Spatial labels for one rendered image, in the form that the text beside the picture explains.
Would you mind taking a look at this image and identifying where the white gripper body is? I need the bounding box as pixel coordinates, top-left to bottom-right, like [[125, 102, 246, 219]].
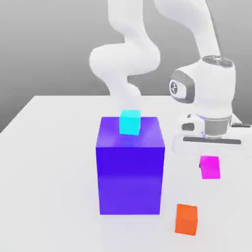
[[171, 131, 252, 159]]

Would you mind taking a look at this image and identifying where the small magenta cube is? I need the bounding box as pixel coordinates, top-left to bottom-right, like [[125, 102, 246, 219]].
[[199, 155, 221, 180]]

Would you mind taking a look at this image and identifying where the small orange cube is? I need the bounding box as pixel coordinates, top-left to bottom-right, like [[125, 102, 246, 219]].
[[174, 203, 198, 236]]

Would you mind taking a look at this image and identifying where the small cyan cube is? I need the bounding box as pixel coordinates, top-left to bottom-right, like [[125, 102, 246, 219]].
[[119, 109, 141, 136]]

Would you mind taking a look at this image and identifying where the large purple box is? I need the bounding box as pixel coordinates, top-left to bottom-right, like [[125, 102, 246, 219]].
[[95, 116, 165, 216]]

